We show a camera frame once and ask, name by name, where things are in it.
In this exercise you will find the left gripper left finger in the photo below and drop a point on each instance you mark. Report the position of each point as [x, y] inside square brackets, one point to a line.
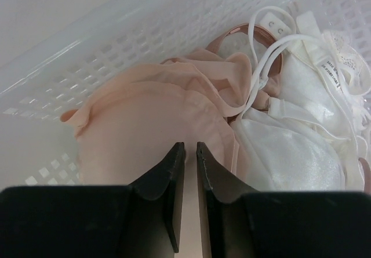
[141, 219]

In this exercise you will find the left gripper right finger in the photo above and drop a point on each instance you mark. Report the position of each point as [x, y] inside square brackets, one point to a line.
[237, 221]

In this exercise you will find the white perforated plastic basket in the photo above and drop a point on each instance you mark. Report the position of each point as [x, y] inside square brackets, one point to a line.
[61, 72]

